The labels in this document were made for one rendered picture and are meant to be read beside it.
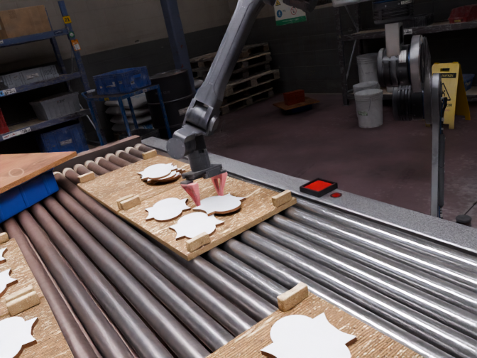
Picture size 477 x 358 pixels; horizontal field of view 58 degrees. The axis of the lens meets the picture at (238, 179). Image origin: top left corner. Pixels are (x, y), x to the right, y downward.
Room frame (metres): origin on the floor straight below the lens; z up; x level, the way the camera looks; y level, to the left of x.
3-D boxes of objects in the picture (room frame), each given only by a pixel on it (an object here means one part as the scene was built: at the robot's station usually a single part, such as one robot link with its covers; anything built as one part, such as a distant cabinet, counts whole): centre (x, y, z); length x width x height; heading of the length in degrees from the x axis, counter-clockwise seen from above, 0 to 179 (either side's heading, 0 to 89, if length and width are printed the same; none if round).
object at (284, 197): (1.04, -0.10, 0.95); 0.06 x 0.02 x 0.03; 123
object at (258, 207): (1.13, 0.12, 0.93); 0.41 x 0.35 x 0.02; 33
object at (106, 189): (1.47, 0.35, 0.93); 0.41 x 0.35 x 0.02; 33
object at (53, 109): (5.42, 2.03, 0.76); 0.50 x 0.36 x 0.24; 135
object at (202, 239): (0.89, 0.12, 0.95); 0.06 x 0.02 x 0.03; 123
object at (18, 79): (5.28, 2.20, 1.16); 0.60 x 0.40 x 0.15; 132
